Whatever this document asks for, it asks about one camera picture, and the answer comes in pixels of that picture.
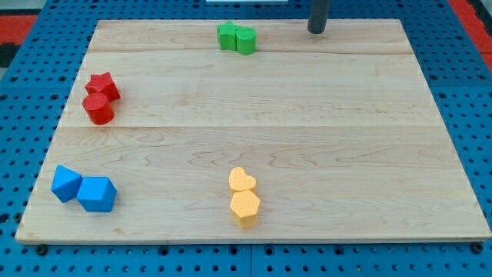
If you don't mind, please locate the wooden board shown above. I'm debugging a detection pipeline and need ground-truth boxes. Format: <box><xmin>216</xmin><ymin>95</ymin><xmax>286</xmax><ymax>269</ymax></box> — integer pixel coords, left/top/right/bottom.
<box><xmin>16</xmin><ymin>19</ymin><xmax>491</xmax><ymax>245</ymax></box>

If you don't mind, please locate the blue cube block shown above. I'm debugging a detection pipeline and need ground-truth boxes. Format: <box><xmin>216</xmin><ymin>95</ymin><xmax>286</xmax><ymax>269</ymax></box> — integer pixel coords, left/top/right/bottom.
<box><xmin>76</xmin><ymin>176</ymin><xmax>117</xmax><ymax>212</ymax></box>

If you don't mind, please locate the yellow heart block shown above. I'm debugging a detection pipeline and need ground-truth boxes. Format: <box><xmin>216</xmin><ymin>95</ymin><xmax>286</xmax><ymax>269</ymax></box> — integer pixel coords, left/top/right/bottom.
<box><xmin>228</xmin><ymin>167</ymin><xmax>257</xmax><ymax>194</ymax></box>

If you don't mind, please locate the yellow hexagon block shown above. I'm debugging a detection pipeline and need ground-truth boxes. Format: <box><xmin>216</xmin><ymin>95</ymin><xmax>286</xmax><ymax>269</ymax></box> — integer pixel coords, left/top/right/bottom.
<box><xmin>230</xmin><ymin>190</ymin><xmax>261</xmax><ymax>229</ymax></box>

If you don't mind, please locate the green cylinder block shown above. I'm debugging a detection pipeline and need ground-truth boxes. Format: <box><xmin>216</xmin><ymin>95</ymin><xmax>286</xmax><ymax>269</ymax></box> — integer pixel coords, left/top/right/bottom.
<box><xmin>236</xmin><ymin>27</ymin><xmax>257</xmax><ymax>55</ymax></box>

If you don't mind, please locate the green star block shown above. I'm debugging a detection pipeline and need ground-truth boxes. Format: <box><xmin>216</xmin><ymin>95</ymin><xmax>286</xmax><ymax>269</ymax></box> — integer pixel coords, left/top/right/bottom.
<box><xmin>216</xmin><ymin>21</ymin><xmax>239</xmax><ymax>51</ymax></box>

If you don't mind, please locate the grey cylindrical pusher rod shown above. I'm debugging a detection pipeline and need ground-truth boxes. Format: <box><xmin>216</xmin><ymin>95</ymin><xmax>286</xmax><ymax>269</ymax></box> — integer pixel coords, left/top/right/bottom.
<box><xmin>307</xmin><ymin>0</ymin><xmax>331</xmax><ymax>34</ymax></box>

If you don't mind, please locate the red cylinder block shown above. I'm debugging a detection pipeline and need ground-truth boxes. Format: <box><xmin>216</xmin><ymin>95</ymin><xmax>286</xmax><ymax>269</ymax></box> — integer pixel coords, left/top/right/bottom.
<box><xmin>82</xmin><ymin>93</ymin><xmax>115</xmax><ymax>125</ymax></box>

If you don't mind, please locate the red star block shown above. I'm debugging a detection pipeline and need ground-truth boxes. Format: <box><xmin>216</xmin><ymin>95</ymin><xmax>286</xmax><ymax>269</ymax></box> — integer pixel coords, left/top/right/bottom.
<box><xmin>85</xmin><ymin>72</ymin><xmax>121</xmax><ymax>102</ymax></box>

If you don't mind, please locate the blue triangular block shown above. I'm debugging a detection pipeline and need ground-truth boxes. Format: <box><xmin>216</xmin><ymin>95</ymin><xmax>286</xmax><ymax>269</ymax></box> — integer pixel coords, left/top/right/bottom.
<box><xmin>51</xmin><ymin>165</ymin><xmax>83</xmax><ymax>203</ymax></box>

